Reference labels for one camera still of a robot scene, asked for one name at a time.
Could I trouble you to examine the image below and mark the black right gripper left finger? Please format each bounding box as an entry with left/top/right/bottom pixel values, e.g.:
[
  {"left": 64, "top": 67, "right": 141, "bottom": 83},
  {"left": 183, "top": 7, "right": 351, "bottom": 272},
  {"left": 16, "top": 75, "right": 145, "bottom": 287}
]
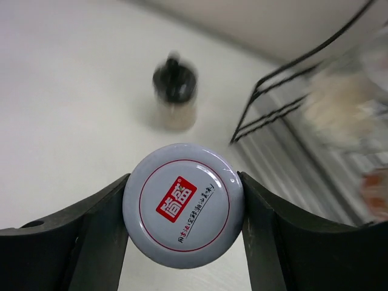
[{"left": 1, "top": 175, "right": 129, "bottom": 290}]

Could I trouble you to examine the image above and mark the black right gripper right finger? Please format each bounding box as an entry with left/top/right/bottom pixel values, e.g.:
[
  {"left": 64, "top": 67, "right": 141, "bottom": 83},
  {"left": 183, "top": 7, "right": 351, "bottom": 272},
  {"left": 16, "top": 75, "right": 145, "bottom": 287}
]
[{"left": 239, "top": 172, "right": 387, "bottom": 290}]

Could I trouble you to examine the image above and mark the white lid dark spice jar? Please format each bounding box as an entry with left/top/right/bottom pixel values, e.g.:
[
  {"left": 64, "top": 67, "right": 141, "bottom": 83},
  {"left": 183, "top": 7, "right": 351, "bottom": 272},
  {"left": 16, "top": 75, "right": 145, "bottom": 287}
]
[{"left": 122, "top": 143, "right": 245, "bottom": 269}]

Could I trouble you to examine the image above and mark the wide clear glass jar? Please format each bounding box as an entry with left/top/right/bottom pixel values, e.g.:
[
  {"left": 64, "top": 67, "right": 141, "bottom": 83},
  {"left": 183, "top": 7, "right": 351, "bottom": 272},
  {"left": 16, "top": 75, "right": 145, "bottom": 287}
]
[{"left": 302, "top": 27, "right": 387, "bottom": 153}]

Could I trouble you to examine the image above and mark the black knob grinder jar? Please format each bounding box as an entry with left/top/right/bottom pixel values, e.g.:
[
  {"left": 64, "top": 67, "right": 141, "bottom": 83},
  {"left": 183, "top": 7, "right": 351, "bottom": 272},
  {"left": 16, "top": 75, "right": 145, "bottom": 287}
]
[{"left": 152, "top": 52, "right": 198, "bottom": 132}]

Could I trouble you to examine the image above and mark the white lid orange spice jar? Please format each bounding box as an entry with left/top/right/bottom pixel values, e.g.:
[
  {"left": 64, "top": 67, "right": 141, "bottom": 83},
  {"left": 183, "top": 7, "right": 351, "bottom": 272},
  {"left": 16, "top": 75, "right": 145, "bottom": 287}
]
[{"left": 360, "top": 167, "right": 387, "bottom": 222}]

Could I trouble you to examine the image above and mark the black wire rack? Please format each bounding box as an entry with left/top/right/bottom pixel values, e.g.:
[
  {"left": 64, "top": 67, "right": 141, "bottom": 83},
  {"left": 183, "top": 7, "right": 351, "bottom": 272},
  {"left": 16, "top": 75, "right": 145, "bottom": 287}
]
[{"left": 231, "top": 1, "right": 387, "bottom": 225}]

